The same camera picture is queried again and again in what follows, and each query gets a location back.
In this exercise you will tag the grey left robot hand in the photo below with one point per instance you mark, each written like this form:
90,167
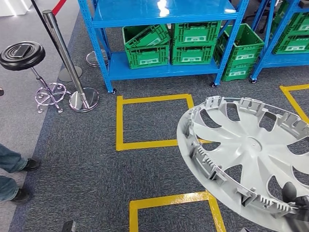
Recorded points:
70,226

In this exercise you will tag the person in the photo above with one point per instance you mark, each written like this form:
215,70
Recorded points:
9,160

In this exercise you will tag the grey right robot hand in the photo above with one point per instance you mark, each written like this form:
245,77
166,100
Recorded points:
289,192

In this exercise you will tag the black stool chrome base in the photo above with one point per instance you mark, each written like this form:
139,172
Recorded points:
24,64

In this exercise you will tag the white low cabinet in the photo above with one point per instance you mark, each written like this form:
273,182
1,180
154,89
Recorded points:
14,6

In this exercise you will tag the black phone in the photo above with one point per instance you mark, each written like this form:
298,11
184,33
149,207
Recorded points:
22,51

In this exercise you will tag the red barrier belt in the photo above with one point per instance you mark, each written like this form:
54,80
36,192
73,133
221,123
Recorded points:
59,6

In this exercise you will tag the black post barrier stanchion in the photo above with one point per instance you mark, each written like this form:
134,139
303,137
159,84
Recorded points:
70,74

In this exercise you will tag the blue metal shelf rack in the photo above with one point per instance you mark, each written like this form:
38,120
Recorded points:
120,9
277,60

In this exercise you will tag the grey plastic wheel hubcap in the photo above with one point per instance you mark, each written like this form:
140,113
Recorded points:
253,144

